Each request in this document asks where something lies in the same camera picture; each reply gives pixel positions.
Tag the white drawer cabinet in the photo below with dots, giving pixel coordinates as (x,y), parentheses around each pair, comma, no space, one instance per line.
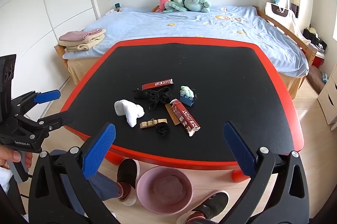
(329,103)

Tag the blue binder clip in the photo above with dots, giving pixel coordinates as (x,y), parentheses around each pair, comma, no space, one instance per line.
(187,101)

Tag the black bag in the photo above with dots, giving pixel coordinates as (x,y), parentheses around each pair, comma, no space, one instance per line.
(314,38)

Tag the red table with black top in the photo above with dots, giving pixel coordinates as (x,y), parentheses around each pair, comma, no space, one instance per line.
(210,68)

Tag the brown card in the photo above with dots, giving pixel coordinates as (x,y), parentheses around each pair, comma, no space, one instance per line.
(171,114)

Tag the folded beige towels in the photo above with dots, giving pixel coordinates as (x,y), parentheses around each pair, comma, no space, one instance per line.
(84,45)

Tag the person's right leg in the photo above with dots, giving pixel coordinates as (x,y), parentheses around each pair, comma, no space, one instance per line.
(197,217)

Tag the teal elephant plush toy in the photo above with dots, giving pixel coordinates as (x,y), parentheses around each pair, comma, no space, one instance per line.
(194,1)

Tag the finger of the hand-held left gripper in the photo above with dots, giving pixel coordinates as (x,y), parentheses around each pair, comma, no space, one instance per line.
(56,120)
(47,96)

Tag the person's leg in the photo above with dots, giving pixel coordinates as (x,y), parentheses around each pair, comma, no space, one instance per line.
(105,184)
(197,217)

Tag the wooden bed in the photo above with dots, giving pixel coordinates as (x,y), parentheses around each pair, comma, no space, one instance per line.
(79,70)

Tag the brown cushion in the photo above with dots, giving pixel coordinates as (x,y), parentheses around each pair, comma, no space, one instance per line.
(314,78)

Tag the pink waste bin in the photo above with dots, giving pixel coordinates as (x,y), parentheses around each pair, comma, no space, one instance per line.
(143,197)

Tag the dark picture frame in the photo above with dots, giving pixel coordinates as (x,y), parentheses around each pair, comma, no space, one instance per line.
(295,9)

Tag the striped green plush toy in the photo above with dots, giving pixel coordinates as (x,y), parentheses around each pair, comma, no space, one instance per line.
(175,5)

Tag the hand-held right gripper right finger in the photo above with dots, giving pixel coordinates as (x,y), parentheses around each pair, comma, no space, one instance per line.
(238,147)

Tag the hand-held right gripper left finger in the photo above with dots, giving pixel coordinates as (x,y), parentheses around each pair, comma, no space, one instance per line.
(100,150)

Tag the white wardrobe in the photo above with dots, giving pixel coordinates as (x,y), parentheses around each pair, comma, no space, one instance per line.
(52,3)

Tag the long red box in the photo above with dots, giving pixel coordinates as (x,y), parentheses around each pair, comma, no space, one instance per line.
(158,83)

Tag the person's left hand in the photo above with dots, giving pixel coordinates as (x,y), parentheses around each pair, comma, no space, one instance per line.
(11,156)

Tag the small blue device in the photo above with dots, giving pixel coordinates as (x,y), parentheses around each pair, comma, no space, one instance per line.
(117,5)

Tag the light blue blanket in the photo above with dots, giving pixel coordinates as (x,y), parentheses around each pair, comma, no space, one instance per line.
(158,24)

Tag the folded pink towel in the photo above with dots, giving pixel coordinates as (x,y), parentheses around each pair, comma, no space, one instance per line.
(75,35)

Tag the white tote bag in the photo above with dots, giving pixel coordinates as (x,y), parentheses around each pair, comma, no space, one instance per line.
(279,14)

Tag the black slipper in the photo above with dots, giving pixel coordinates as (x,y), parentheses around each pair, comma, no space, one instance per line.
(216,203)
(127,171)

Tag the wooden clip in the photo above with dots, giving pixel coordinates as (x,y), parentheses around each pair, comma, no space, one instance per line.
(150,124)

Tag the person's left leg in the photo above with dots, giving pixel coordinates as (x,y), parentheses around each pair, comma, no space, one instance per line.
(105,184)

